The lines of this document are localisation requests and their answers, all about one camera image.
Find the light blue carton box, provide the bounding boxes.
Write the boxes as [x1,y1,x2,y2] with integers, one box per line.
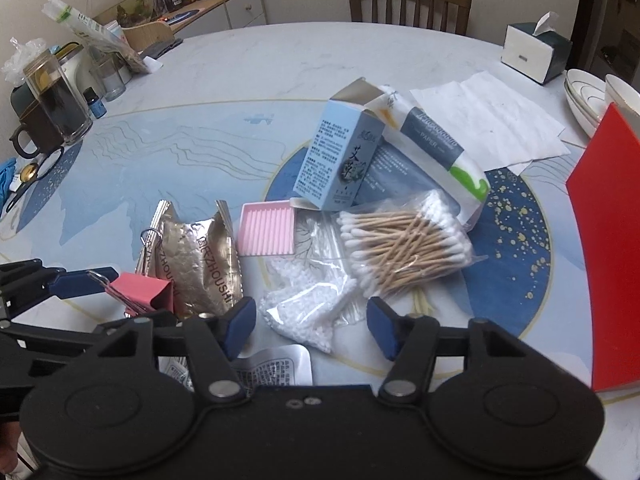
[291,77,387,212]

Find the white marble blue-print desktop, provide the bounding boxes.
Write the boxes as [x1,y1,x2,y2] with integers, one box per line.
[0,21,640,413]

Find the wicker basket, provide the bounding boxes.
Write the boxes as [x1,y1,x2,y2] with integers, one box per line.
[120,20,174,52]

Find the white printed sachet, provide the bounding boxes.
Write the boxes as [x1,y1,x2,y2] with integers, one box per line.
[162,344,314,392]

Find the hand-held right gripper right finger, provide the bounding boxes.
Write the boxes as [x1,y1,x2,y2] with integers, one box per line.
[366,297,523,403]

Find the white bowl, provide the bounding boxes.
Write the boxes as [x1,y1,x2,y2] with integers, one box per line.
[604,73,640,132]

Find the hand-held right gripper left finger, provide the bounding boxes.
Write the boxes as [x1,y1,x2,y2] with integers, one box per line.
[95,297,257,403]

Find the white paper napkin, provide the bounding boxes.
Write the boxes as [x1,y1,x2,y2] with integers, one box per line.
[409,72,572,177]

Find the glass jar of dark tea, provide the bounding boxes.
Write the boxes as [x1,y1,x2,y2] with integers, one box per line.
[22,52,94,147]

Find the gold foil packet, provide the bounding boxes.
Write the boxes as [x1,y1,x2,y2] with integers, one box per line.
[151,200,244,320]

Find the white green tissue pack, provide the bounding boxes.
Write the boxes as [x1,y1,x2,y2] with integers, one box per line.
[371,85,489,232]

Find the bag of cotton swabs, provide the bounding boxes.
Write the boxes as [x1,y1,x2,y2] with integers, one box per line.
[334,191,489,302]

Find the pink binder clip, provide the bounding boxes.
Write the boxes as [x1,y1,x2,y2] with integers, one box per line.
[86,270,177,319]

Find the metal paper clips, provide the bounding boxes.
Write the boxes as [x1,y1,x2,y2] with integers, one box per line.
[134,227,162,263]

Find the red white cardboard box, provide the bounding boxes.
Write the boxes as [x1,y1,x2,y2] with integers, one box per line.
[565,102,640,394]

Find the bag of white beads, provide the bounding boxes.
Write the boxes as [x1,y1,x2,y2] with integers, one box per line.
[259,255,359,354]

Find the clear drinking glass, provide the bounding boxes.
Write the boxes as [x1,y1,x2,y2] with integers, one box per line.
[93,57,127,102]

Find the clear zip bag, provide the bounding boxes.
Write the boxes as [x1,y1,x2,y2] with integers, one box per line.
[292,209,353,271]

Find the clear plastic food bag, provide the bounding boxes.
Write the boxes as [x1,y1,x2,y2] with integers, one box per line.
[42,0,151,74]

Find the blue cloth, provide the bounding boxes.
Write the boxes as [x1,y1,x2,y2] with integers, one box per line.
[0,157,19,212]

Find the dark green tissue box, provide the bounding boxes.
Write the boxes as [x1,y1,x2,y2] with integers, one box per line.
[501,12,574,86]

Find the pink ribbed tray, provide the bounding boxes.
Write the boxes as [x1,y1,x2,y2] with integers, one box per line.
[236,200,297,257]

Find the white wooden-top cabinet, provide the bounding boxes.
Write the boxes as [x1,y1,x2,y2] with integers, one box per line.
[94,0,269,42]

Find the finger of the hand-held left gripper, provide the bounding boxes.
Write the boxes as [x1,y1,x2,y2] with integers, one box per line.
[0,309,178,361]
[0,259,122,321]

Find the wooden chair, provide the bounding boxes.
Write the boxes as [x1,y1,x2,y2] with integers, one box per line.
[347,0,473,37]

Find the grey blue tissue pack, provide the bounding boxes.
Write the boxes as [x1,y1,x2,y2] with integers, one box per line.
[352,139,462,217]

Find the small blue bottle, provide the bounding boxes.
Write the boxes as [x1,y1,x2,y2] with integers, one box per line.
[82,87,109,120]

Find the stack of white plates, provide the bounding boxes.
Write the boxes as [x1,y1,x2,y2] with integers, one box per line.
[564,68,610,139]

